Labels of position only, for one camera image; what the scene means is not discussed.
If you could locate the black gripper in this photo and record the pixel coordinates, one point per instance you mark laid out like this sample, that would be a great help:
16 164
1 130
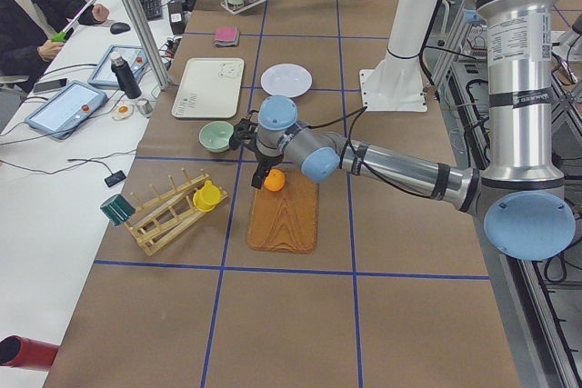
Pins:
268 160

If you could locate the orange fruit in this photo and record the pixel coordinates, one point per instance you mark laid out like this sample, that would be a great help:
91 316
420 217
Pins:
275 180

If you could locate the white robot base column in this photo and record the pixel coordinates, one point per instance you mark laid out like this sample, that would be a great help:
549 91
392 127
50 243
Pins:
396 83

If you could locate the wooden tray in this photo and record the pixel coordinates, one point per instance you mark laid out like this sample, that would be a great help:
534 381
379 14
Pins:
287 220

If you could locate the cream bear tray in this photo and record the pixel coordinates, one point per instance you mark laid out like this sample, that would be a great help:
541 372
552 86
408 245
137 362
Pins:
209 88

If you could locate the green bowl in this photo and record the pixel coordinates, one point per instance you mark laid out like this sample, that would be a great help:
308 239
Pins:
215 136

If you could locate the yellow mug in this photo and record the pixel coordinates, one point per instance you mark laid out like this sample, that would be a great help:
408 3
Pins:
207 197

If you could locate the white round plate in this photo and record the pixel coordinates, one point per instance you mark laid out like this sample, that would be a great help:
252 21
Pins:
289 80

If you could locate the wooden mug rack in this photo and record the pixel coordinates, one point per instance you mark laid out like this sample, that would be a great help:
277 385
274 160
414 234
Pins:
160 220

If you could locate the grey cloth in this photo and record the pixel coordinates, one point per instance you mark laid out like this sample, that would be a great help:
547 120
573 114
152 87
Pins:
227 42

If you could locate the small metal tin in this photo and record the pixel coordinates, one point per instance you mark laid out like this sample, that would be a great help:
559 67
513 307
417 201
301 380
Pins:
144 107

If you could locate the pink cloth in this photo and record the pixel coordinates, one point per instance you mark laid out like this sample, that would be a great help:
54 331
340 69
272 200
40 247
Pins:
226 32

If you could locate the small black device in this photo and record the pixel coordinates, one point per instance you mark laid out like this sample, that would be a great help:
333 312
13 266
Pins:
115 178

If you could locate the fried egg toy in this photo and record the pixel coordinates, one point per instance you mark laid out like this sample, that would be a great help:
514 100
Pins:
122 112

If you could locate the dark green mug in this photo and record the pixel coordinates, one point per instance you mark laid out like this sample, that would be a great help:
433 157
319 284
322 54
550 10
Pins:
117 209

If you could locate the black water bottle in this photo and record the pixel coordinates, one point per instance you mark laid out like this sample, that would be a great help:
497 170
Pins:
124 76

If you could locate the far teach pendant tablet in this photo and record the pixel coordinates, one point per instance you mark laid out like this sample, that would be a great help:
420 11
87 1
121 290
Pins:
134 58

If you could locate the teach pendant tablet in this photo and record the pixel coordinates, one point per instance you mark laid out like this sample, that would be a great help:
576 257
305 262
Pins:
66 110
134 58

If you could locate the black computer mouse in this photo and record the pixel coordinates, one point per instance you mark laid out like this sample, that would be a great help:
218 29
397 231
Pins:
118 28

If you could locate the near teach pendant tablet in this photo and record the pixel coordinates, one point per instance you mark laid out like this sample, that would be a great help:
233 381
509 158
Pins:
66 110

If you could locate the black smartphone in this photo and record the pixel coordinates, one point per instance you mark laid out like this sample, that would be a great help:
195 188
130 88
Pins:
49 86

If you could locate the seated person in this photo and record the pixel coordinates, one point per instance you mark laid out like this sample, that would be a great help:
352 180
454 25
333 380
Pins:
27 29

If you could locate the red cylinder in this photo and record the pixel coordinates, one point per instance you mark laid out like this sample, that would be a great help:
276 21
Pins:
26 353

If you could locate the aluminium frame post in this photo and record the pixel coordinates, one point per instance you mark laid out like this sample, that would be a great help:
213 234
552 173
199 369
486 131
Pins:
147 40

